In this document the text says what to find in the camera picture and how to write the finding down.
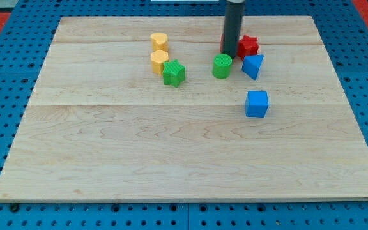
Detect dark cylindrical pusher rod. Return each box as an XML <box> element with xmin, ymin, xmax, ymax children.
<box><xmin>222</xmin><ymin>0</ymin><xmax>245</xmax><ymax>58</ymax></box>

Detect blue triangle block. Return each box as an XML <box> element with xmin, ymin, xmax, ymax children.
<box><xmin>241</xmin><ymin>54</ymin><xmax>265</xmax><ymax>80</ymax></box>

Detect blue cube block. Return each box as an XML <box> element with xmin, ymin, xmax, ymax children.
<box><xmin>245</xmin><ymin>91</ymin><xmax>269</xmax><ymax>118</ymax></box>

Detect red block behind rod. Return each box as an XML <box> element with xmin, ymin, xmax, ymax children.
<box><xmin>220</xmin><ymin>34</ymin><xmax>224</xmax><ymax>53</ymax></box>

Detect red star block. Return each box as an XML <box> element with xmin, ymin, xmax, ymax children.
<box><xmin>237</xmin><ymin>35</ymin><xmax>259</xmax><ymax>61</ymax></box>

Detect green cylinder block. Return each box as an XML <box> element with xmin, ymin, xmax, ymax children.
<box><xmin>212</xmin><ymin>54</ymin><xmax>233</xmax><ymax>79</ymax></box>

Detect yellow heart block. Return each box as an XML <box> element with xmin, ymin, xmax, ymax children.
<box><xmin>150</xmin><ymin>33</ymin><xmax>169</xmax><ymax>52</ymax></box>

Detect green star block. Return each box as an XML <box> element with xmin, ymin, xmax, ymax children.
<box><xmin>162</xmin><ymin>59</ymin><xmax>185</xmax><ymax>88</ymax></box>

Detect yellow hexagon block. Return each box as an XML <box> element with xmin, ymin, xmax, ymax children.
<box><xmin>151</xmin><ymin>50</ymin><xmax>169</xmax><ymax>75</ymax></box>

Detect wooden board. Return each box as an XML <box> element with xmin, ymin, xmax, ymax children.
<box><xmin>0</xmin><ymin>16</ymin><xmax>368</xmax><ymax>203</ymax></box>

